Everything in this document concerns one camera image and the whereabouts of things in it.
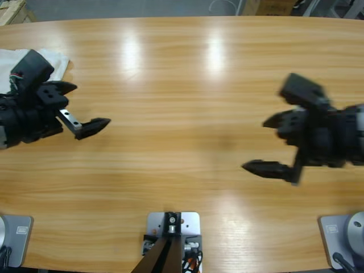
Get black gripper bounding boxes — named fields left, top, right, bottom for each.
left=241, top=106, right=364, bottom=186
left=0, top=81, right=111, bottom=150

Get white t-shirt with black print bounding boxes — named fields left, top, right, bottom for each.
left=0, top=48, right=71, bottom=94

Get silver arm base disc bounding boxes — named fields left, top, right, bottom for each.
left=344, top=211, right=364, bottom=254
left=0, top=215, right=8, bottom=248

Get pale cardboard box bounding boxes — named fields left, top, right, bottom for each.
left=0, top=0, right=38, bottom=26

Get brown cardboard box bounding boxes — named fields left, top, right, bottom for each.
left=244, top=0, right=299, bottom=16

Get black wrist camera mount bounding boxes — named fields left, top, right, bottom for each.
left=278, top=72, right=332, bottom=110
left=10, top=49, right=55, bottom=96

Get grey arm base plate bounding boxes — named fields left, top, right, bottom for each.
left=0, top=215, right=34, bottom=268
left=317, top=214, right=364, bottom=270

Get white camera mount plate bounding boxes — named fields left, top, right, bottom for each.
left=146, top=211, right=201, bottom=237

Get black post clamp bracket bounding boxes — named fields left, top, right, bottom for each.
left=142, top=233, right=203, bottom=257

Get black base cable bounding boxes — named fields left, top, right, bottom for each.
left=332, top=251, right=358, bottom=273
left=0, top=246, right=14, bottom=268

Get grey metal frame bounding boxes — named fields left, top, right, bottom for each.
left=295, top=0, right=364, bottom=20

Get orange cable bundle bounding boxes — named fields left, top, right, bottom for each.
left=181, top=250, right=204, bottom=273

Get dark camera post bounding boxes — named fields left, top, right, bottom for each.
left=133, top=211, right=183, bottom=273

